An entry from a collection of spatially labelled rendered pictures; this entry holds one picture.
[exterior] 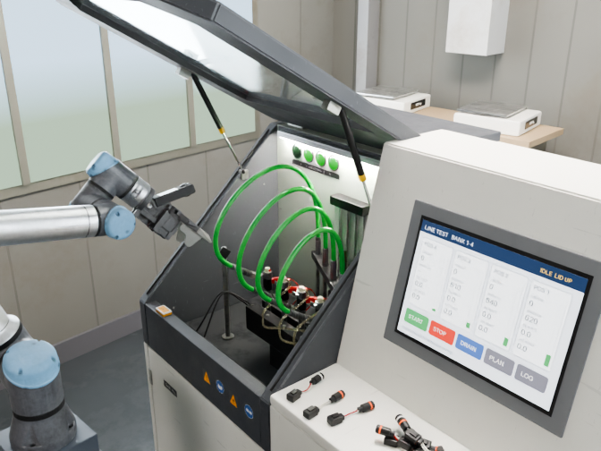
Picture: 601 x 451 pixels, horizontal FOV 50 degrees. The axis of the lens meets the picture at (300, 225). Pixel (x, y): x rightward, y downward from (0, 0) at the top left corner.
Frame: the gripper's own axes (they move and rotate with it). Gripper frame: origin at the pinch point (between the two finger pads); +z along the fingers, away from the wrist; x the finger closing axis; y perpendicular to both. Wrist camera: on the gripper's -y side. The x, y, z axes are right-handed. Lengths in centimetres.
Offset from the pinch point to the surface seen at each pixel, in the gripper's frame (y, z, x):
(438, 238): -27, 25, 54
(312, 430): 24, 32, 46
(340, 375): 10, 40, 31
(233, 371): 24.8, 24.5, 13.1
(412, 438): 12, 41, 64
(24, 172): 14, -34, -156
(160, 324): 27.6, 14.2, -24.5
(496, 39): -186, 99, -99
